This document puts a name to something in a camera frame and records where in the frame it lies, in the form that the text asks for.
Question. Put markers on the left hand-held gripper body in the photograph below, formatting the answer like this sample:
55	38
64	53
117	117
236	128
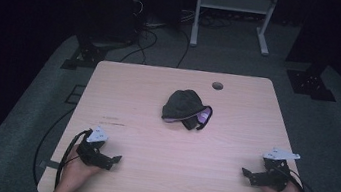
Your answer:
94	152

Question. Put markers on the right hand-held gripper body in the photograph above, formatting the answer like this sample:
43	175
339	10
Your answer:
277	173

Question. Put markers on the grey and purple cloth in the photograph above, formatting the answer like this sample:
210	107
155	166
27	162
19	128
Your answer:
185	106

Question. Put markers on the person's left hand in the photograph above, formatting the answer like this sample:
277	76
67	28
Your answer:
76	173

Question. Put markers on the grey tape strip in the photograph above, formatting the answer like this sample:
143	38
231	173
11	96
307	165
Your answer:
49	164

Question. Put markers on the black stand base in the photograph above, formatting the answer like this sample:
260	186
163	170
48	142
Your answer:
310	83
85	55

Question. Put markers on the dark equipment rack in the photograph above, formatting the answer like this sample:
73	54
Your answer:
114	4

